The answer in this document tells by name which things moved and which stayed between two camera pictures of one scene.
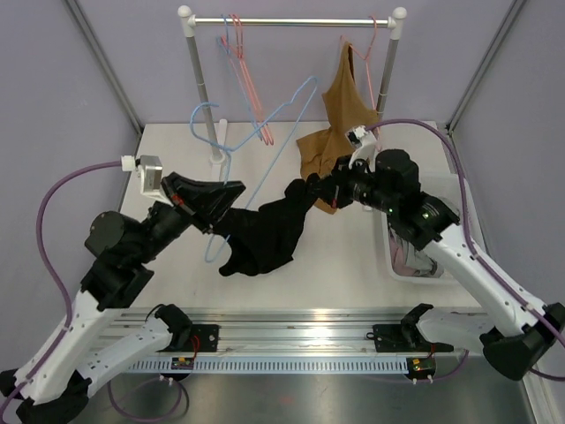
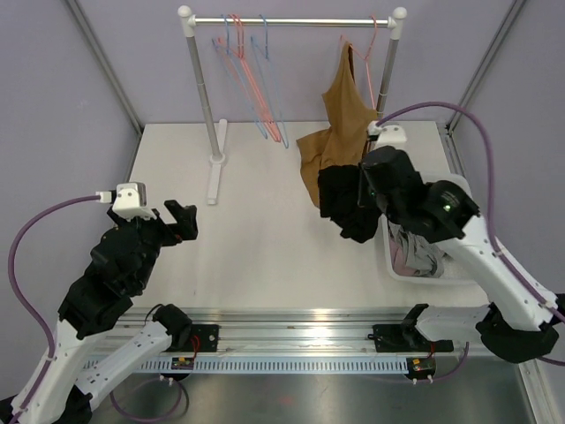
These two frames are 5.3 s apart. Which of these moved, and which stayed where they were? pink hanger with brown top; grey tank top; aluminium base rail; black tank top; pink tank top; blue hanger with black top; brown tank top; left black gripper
Moved: black tank top; left black gripper; blue hanger with black top
Stayed: brown tank top; grey tank top; pink tank top; pink hanger with brown top; aluminium base rail
